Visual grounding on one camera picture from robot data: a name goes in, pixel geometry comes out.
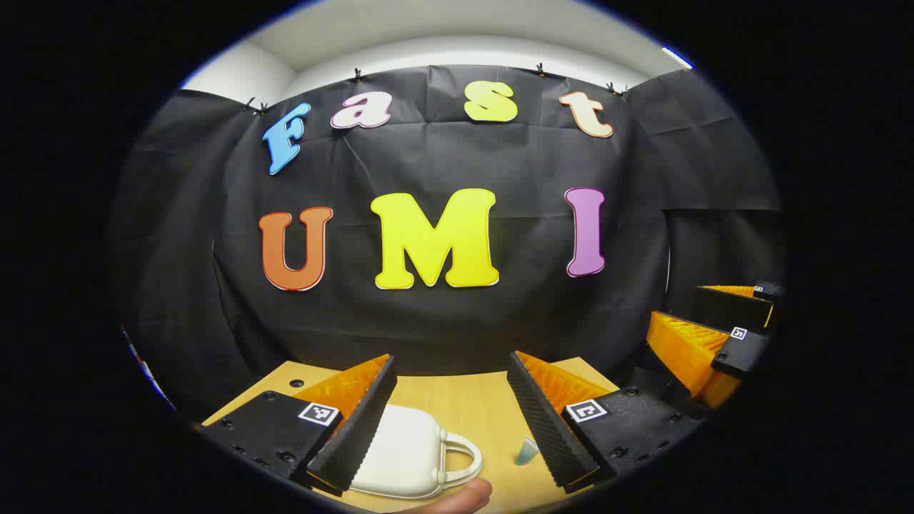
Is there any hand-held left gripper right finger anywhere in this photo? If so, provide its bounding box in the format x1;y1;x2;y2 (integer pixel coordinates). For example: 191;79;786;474
507;350;704;495

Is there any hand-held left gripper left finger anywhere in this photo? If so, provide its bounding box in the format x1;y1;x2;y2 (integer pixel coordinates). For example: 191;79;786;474
202;353;398;498

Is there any white suitcase with grey lining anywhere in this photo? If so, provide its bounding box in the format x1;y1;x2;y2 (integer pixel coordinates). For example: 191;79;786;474
348;403;484;500

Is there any black backdrop cloth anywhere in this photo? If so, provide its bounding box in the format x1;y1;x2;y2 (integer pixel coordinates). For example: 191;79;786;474
107;64;786;422

